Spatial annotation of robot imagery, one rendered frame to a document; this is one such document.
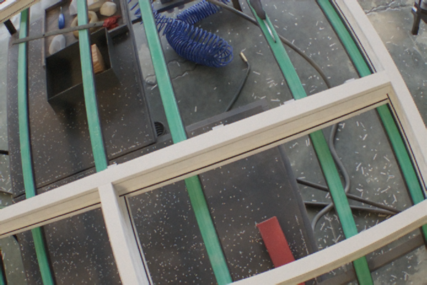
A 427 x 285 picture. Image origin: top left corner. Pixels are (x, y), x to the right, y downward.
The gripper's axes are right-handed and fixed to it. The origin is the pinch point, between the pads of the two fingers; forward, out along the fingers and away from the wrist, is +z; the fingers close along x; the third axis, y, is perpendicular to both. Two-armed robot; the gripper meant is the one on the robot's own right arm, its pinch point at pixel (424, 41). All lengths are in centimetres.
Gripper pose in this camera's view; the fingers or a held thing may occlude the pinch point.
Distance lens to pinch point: 200.9
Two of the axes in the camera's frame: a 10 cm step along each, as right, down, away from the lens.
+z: -1.2, 7.0, 7.1
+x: -3.4, -7.0, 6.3
